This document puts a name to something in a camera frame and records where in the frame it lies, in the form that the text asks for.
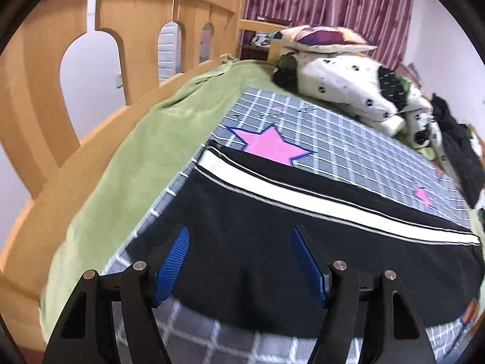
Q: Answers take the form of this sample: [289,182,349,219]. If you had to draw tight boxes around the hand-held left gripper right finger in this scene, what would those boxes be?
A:
[291,224,438,364]

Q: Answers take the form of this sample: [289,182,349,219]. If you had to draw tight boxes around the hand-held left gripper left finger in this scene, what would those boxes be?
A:
[42,227,190,364]

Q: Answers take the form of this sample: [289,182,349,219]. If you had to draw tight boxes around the black pants with white stripe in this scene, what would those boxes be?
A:
[125,142,485,340]

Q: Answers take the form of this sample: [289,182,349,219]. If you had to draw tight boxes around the grey checked star blanket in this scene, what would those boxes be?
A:
[99,87,478,364]

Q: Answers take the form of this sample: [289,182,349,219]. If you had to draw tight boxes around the green bed sheet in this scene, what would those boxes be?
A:
[40,57,289,345]

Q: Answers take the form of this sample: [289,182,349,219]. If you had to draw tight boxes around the white quilt with black print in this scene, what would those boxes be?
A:
[273,47,485,213]

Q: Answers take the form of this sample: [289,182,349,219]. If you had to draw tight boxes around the black clothing pile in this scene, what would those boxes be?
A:
[430,93,485,207]

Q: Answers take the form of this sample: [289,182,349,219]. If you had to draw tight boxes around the white ribbed appliance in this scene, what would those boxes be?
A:
[157,21,186,82]

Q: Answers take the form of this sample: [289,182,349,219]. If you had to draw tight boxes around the colourful patchwork pillow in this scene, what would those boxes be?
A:
[271,25,380,54]

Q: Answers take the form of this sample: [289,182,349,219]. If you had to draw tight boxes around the wooden bed frame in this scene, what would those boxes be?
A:
[0,0,289,349]

